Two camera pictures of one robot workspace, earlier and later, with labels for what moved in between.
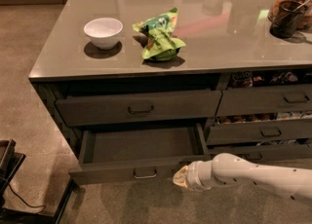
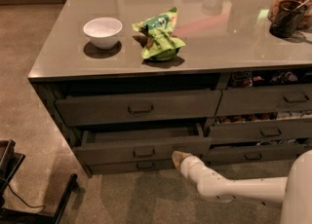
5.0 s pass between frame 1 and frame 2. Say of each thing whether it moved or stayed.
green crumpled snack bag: stayed
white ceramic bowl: stayed
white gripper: moved
